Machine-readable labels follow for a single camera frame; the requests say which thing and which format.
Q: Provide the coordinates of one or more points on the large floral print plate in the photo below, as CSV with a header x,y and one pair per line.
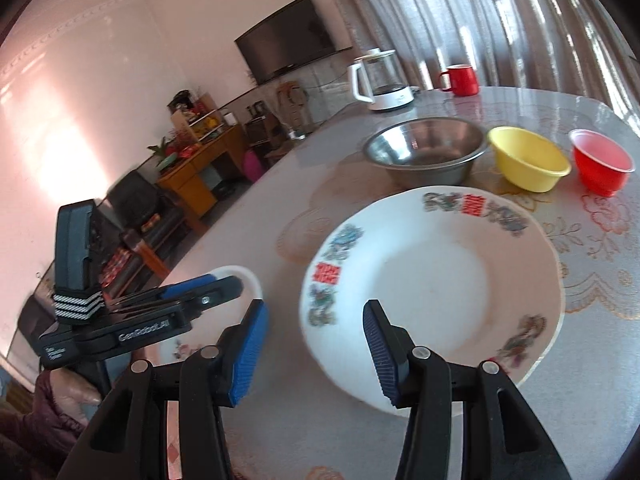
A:
x,y
440,280

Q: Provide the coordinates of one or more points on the red plastic bowl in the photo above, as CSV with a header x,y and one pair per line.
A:
x,y
600,157

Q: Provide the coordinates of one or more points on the glass fish tank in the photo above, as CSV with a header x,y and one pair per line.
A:
x,y
320,95

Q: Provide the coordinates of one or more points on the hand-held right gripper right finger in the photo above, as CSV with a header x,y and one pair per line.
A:
x,y
382,355

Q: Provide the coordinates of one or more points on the dark small appliance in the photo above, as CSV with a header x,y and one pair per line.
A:
x,y
257,130

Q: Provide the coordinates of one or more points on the red mug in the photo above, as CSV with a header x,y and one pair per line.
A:
x,y
462,82

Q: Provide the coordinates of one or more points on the small white plate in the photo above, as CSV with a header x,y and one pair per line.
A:
x,y
252,282

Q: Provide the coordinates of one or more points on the potted green plant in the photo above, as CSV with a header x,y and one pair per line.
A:
x,y
159,150

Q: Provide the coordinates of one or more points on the pink plastic bin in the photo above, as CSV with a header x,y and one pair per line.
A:
x,y
252,165

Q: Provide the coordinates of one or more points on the floral lace table cover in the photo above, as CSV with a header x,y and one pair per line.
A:
x,y
310,175

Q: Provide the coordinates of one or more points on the stainless steel bowl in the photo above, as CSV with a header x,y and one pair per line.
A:
x,y
425,160

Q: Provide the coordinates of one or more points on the grey sheer curtain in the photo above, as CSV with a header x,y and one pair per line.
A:
x,y
475,20

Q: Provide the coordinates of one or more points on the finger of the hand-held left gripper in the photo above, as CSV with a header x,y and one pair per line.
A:
x,y
220,292
187,287

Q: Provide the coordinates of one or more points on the black flat television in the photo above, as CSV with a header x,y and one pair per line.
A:
x,y
285,42

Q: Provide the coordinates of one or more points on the person's left forearm maroon sleeve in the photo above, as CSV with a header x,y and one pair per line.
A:
x,y
30,425

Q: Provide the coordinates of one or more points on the cluttered wooden shelf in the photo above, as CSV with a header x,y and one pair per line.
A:
x,y
197,120

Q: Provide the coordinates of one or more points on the yellow plastic bowl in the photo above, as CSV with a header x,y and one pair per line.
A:
x,y
525,155

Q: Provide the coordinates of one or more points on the wooden cabinet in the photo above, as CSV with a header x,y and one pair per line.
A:
x,y
192,180

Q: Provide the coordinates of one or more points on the white glass electric kettle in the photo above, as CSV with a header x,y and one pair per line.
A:
x,y
385,97

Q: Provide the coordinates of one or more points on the black armchair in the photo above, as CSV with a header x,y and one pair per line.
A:
x,y
132,197

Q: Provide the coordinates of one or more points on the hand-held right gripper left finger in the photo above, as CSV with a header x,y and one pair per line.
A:
x,y
247,355

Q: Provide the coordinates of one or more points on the person's left hand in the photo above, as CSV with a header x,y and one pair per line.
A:
x,y
72,395

